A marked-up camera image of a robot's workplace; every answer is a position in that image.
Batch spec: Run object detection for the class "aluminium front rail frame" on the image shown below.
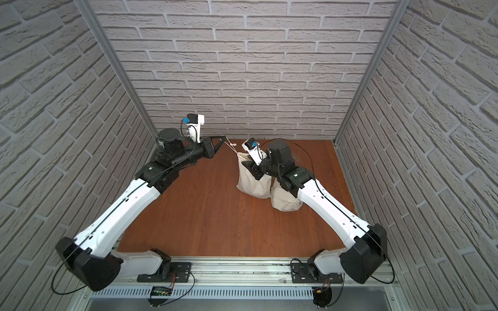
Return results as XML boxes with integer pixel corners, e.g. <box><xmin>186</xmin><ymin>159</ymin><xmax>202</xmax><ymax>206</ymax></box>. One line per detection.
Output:
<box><xmin>68</xmin><ymin>257</ymin><xmax>410</xmax><ymax>310</ymax></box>

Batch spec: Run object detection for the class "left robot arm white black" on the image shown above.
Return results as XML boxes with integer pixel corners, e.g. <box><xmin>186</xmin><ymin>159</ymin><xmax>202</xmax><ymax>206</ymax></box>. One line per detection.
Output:
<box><xmin>55</xmin><ymin>128</ymin><xmax>227</xmax><ymax>292</ymax></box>

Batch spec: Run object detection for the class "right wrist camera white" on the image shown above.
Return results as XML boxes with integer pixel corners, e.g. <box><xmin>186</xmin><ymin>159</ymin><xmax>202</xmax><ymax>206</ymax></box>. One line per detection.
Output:
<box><xmin>242</xmin><ymin>138</ymin><xmax>267</xmax><ymax>165</ymax></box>

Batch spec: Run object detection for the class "left aluminium corner post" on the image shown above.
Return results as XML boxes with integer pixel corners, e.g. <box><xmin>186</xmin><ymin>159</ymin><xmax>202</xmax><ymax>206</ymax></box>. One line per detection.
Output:
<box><xmin>75</xmin><ymin>0</ymin><xmax>158</xmax><ymax>139</ymax></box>

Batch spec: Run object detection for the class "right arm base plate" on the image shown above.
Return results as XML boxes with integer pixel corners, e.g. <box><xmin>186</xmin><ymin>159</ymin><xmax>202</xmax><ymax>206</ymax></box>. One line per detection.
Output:
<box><xmin>289</xmin><ymin>260</ymin><xmax>344</xmax><ymax>285</ymax></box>

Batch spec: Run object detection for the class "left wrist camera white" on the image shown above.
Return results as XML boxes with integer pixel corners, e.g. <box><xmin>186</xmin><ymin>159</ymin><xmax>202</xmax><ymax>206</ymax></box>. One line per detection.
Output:
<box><xmin>182</xmin><ymin>114</ymin><xmax>205</xmax><ymax>143</ymax></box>

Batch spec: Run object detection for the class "left green circuit board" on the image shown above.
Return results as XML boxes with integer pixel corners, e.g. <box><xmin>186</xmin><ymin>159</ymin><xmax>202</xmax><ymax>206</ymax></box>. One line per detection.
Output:
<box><xmin>148</xmin><ymin>286</ymin><xmax>172</xmax><ymax>307</ymax></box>

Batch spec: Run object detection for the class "cream cloth bag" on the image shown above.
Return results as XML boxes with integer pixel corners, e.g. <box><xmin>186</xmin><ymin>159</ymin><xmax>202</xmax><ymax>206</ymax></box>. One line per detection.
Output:
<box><xmin>237</xmin><ymin>152</ymin><xmax>272</xmax><ymax>199</ymax></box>
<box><xmin>270</xmin><ymin>179</ymin><xmax>303</xmax><ymax>213</ymax></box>

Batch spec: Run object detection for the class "right aluminium corner post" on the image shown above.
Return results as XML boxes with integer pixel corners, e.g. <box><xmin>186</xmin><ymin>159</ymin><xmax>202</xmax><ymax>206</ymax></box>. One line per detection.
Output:
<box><xmin>333</xmin><ymin>0</ymin><xmax>412</xmax><ymax>145</ymax></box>

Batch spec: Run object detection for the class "aluminium corner post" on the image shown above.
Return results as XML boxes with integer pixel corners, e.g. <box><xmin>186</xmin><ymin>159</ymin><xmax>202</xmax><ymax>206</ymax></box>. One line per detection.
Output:
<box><xmin>75</xmin><ymin>0</ymin><xmax>158</xmax><ymax>139</ymax></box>
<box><xmin>333</xmin><ymin>0</ymin><xmax>412</xmax><ymax>145</ymax></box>

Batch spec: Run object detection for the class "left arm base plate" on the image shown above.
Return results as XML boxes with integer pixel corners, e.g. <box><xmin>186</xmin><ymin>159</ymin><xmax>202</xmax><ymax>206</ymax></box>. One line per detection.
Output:
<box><xmin>137</xmin><ymin>262</ymin><xmax>192</xmax><ymax>283</ymax></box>

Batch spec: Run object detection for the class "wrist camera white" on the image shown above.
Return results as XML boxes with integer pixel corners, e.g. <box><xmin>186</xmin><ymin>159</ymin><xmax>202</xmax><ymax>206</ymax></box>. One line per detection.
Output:
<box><xmin>182</xmin><ymin>114</ymin><xmax>205</xmax><ymax>143</ymax></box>
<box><xmin>242</xmin><ymin>138</ymin><xmax>267</xmax><ymax>165</ymax></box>

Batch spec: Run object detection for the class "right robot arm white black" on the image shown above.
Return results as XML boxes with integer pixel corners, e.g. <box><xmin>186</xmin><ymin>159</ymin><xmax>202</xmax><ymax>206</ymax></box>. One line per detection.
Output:
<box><xmin>243</xmin><ymin>138</ymin><xmax>388</xmax><ymax>284</ymax></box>

